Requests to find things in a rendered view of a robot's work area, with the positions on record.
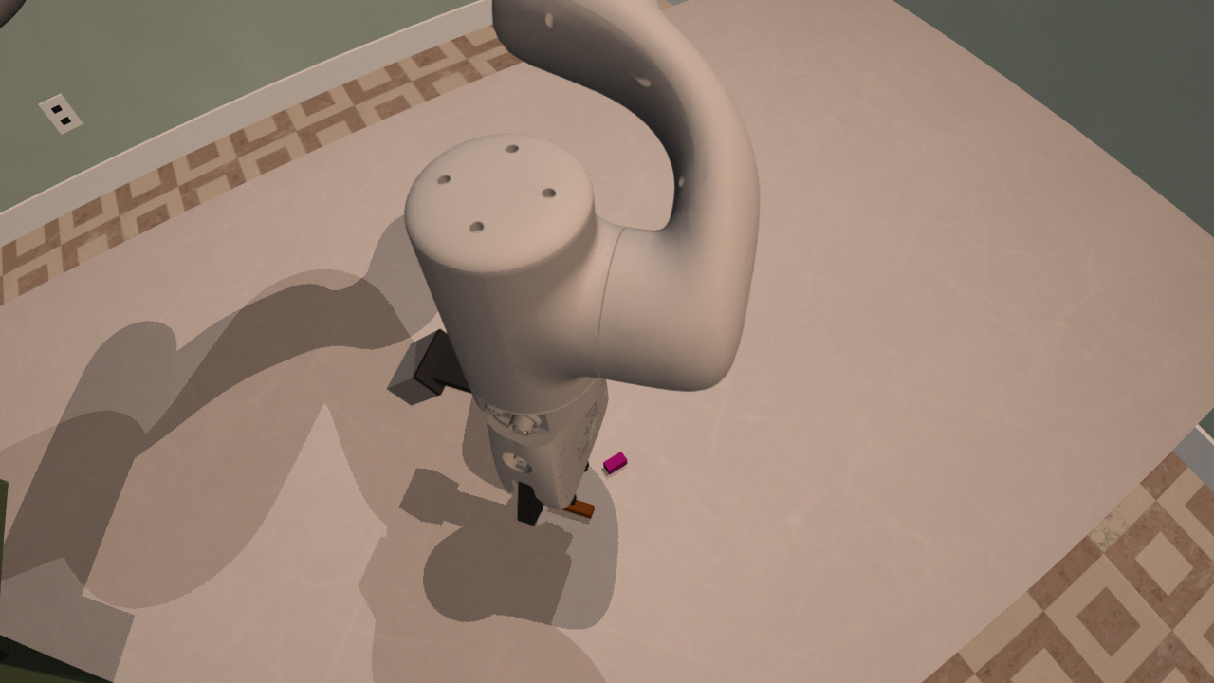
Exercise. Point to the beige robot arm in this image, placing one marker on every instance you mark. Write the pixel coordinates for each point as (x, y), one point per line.
(542, 299)

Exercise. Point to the small magenta block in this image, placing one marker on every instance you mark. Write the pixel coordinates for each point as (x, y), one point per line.
(614, 463)

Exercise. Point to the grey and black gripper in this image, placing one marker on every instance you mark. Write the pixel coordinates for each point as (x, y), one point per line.
(556, 460)

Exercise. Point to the orange rod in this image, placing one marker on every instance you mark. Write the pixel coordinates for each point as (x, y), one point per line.
(582, 509)

